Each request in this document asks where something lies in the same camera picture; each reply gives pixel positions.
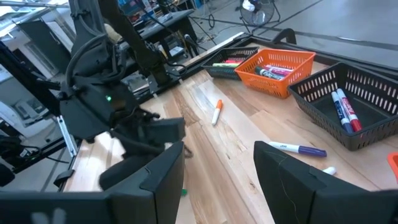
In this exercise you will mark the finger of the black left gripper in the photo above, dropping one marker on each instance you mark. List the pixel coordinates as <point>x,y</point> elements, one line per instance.
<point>124,171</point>

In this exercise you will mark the long thin red marker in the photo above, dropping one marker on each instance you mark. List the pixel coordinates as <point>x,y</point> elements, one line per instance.
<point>349,109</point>

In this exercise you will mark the orange plastic basket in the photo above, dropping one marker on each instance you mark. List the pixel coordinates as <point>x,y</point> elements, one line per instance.
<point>273,88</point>
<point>394,163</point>

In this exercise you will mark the black clamp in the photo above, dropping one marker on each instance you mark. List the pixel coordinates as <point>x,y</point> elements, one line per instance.
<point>289,32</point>

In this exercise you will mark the silver aluminium bracket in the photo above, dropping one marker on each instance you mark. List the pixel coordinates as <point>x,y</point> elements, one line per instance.
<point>66,137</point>

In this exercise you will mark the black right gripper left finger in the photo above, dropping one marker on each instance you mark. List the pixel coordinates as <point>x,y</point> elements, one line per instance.
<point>140,205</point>

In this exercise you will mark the magenta Expo marker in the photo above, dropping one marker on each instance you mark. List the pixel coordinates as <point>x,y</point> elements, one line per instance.
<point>278,71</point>

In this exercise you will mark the black plastic basket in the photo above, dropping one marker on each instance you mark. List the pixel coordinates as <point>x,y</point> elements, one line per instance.
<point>224,74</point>
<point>357,141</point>

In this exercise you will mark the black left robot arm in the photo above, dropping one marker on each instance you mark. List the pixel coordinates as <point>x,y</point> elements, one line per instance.
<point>130,34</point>

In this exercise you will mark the black floor fan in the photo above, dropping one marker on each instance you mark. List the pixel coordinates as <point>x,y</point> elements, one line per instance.
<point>258,17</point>

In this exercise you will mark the white marker orange cap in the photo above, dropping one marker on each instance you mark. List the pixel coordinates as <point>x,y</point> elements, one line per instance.
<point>216,113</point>

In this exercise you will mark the yellow-green highlighter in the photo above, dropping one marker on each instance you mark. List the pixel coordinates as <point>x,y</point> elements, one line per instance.
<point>225,65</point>

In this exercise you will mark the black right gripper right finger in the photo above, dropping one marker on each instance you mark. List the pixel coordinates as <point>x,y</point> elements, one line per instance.
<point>311,202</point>

